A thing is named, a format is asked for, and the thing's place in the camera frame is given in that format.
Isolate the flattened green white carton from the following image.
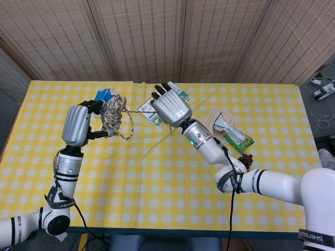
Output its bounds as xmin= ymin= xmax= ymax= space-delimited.
xmin=137 ymin=81 xmax=191 ymax=129

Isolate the beige plastic lid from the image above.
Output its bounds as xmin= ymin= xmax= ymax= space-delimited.
xmin=205 ymin=109 xmax=235 ymax=143

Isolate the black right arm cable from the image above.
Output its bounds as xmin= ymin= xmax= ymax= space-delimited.
xmin=216 ymin=135 xmax=244 ymax=251

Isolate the grey white shoe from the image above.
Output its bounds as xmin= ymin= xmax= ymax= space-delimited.
xmin=318 ymin=148 xmax=335 ymax=170

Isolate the white floor cable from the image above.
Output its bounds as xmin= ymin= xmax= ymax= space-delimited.
xmin=310 ymin=112 xmax=335 ymax=129

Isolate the black flat floor object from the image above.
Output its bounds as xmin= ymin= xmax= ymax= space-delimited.
xmin=314 ymin=134 xmax=335 ymax=144

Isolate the blue tissue pack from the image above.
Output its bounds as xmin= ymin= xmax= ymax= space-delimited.
xmin=94 ymin=88 xmax=118 ymax=106

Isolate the yellow white checkered tablecloth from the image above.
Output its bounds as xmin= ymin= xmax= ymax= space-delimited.
xmin=0 ymin=80 xmax=335 ymax=232

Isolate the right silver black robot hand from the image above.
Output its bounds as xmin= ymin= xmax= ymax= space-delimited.
xmin=150 ymin=82 xmax=193 ymax=128

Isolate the bamboo folding screen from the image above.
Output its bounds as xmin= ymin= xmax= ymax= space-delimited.
xmin=0 ymin=0 xmax=335 ymax=104

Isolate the white black floor device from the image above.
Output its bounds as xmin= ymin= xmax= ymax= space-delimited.
xmin=310 ymin=78 xmax=335 ymax=100

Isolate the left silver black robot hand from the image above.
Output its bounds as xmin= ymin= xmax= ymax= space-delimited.
xmin=61 ymin=99 xmax=122 ymax=147

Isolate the green snack bag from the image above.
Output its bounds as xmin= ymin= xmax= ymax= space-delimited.
xmin=212 ymin=112 xmax=255 ymax=154

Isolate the dark red grape bunch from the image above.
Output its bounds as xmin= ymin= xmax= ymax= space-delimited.
xmin=238 ymin=153 xmax=254 ymax=170

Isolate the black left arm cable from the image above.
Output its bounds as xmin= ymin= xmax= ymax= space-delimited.
xmin=53 ymin=180 xmax=105 ymax=239

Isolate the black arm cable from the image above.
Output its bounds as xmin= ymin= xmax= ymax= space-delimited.
xmin=53 ymin=180 xmax=105 ymax=239
xmin=216 ymin=135 xmax=244 ymax=251

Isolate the beige black braided rope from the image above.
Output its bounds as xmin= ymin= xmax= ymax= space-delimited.
xmin=100 ymin=94 xmax=173 ymax=141

